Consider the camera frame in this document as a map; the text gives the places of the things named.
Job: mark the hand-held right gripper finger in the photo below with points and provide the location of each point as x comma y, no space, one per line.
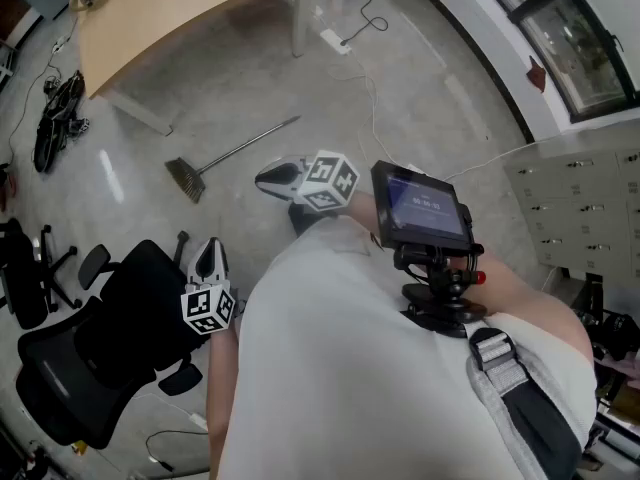
290,160
277,190

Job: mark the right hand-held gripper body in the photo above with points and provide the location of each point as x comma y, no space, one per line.
330,180

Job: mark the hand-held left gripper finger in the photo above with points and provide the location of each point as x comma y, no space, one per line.
222,268
192,277

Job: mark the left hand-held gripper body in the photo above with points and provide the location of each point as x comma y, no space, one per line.
207,308

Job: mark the person's left forearm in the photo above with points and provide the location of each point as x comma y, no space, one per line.
220,393

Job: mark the person's black trousers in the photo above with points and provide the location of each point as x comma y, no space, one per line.
300,220

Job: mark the black mesh office chair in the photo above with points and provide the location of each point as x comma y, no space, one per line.
125,288

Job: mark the black chest-mounted monitor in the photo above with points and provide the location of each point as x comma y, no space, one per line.
425,203

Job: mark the white power strip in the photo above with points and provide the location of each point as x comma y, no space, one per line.
334,41

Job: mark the person's white shirt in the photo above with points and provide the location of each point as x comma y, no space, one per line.
350,368

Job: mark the small yellow object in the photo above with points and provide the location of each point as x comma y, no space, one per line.
79,447

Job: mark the black harness gear pile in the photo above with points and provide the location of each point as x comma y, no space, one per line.
55,118

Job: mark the white window ledge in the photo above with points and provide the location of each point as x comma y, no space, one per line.
500,33

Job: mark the red cloth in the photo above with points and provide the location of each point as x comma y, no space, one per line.
537,75

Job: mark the grey locker cabinet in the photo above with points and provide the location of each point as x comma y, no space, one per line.
575,203

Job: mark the dark framed window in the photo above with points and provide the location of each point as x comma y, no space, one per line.
575,43

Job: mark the black bag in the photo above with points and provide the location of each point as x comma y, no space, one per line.
622,335

